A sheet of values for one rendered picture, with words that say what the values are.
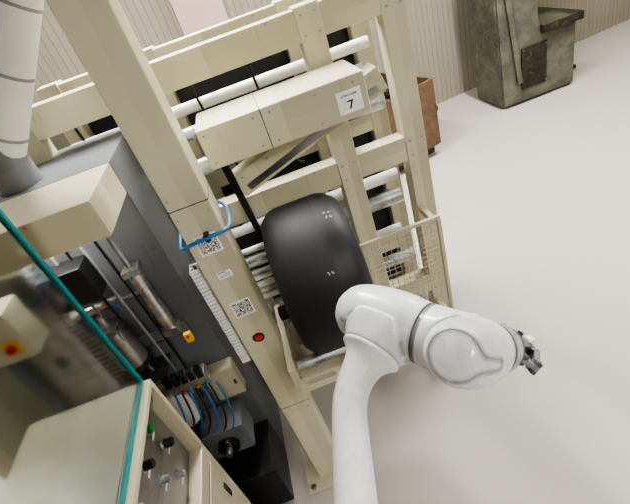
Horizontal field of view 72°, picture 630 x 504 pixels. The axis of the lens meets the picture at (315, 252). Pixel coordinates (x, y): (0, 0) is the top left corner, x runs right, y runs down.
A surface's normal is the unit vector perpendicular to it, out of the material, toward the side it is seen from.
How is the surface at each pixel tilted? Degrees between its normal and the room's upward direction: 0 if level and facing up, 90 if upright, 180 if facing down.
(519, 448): 0
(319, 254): 42
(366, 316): 20
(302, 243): 31
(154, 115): 90
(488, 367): 84
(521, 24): 90
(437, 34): 90
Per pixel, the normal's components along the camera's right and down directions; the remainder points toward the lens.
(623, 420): -0.29, -0.78
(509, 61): 0.23, 0.51
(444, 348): -0.62, -0.18
